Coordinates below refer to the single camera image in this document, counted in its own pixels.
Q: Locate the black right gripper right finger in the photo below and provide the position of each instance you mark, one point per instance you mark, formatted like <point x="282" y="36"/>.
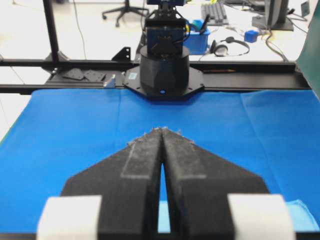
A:
<point x="211" y="198"/>

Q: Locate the black headphones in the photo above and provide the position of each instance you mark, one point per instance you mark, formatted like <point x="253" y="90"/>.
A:
<point x="221" y="50"/>

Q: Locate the black keyboard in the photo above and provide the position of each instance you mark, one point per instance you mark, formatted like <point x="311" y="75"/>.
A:
<point x="217" y="13"/>

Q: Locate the black vertical frame post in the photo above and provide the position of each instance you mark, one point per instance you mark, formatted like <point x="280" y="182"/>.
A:
<point x="56" y="54"/>

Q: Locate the dark blue table cloth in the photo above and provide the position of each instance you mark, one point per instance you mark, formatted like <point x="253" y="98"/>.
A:
<point x="275" y="134"/>

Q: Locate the blue plastic bin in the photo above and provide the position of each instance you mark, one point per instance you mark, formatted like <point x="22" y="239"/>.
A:
<point x="197" y="43"/>

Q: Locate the black office chair base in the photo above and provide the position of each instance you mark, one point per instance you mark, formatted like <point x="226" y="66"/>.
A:
<point x="127" y="8"/>

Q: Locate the small blue box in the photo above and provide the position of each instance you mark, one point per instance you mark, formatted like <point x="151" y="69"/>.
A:
<point x="251" y="36"/>

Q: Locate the light blue towel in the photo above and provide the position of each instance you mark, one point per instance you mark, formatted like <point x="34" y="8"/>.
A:
<point x="302" y="218"/>

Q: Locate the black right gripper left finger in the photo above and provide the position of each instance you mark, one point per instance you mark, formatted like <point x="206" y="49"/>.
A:
<point x="114" y="199"/>

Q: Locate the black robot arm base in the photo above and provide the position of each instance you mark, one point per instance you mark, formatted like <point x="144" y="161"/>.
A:
<point x="164" y="70"/>

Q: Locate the black aluminium frame rail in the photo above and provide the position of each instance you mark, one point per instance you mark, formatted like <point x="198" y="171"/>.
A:
<point x="203" y="76"/>

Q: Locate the black monitor stand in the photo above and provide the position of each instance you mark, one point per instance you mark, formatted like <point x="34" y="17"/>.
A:
<point x="275" y="16"/>

